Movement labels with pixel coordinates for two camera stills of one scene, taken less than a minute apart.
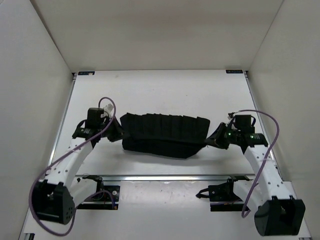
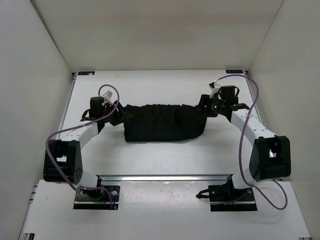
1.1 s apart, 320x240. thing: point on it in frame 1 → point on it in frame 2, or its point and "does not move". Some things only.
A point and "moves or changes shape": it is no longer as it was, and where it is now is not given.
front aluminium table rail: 170,178 does not move
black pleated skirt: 164,135 moves or changes shape
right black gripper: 215,139 → 205,101
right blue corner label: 234,71 does not move
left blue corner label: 86,73 does not move
